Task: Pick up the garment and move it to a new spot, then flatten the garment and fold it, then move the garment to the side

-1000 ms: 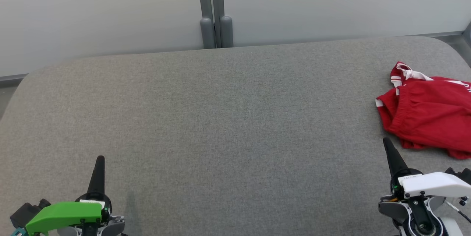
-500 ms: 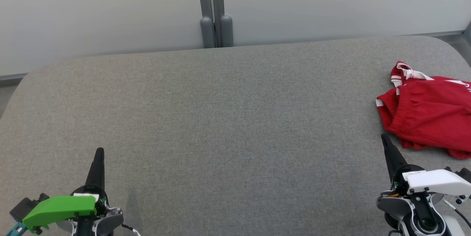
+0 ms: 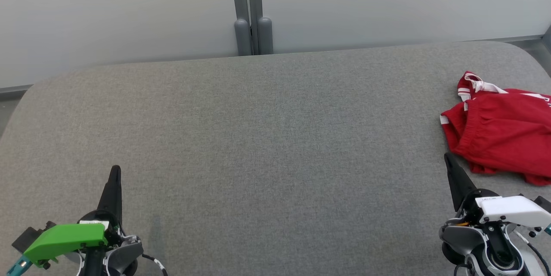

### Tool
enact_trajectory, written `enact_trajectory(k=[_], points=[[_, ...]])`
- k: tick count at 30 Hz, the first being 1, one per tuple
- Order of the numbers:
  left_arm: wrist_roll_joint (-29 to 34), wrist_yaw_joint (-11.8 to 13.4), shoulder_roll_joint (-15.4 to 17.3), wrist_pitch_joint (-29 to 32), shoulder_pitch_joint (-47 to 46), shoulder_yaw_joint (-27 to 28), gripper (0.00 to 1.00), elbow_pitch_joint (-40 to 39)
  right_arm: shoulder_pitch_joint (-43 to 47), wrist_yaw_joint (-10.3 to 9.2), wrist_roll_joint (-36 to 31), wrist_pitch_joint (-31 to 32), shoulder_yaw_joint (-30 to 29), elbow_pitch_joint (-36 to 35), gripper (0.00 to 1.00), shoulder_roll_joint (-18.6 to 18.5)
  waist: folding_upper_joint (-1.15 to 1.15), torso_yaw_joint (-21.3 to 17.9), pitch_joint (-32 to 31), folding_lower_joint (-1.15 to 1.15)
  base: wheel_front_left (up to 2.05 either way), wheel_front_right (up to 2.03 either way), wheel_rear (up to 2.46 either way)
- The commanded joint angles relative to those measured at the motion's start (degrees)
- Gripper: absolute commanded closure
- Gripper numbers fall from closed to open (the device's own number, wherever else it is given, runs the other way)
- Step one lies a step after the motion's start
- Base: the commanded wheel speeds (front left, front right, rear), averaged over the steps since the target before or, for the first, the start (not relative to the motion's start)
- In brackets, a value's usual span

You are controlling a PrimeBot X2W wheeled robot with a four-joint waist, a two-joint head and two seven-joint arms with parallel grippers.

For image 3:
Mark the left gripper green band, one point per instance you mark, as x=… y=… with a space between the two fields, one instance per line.
x=64 y=237

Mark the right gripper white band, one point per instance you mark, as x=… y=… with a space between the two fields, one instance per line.
x=512 y=209

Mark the red shorts white stripe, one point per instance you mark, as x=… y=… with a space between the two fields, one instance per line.
x=499 y=134

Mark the red jersey white striped trim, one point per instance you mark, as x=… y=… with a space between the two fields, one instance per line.
x=467 y=80

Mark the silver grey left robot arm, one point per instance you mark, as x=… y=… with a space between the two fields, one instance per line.
x=125 y=254

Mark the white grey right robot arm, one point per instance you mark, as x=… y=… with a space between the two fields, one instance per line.
x=465 y=241

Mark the grey metal caster leg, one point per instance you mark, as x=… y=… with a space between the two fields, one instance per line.
x=548 y=39

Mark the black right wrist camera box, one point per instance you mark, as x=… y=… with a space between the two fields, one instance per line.
x=543 y=203

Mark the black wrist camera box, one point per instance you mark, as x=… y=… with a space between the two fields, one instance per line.
x=26 y=237
x=543 y=203

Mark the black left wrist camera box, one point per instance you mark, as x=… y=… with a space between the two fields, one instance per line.
x=26 y=237

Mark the teal right camera connector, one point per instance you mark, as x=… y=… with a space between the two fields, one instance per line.
x=548 y=229

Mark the teal camera connector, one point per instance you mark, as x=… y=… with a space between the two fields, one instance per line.
x=17 y=266
x=548 y=229

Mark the teal left camera connector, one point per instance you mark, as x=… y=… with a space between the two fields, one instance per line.
x=17 y=266

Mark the grey partition bottom rail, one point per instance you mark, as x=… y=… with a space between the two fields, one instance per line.
x=13 y=89
x=516 y=39

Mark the grey partition post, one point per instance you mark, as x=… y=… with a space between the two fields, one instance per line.
x=264 y=35
x=242 y=37

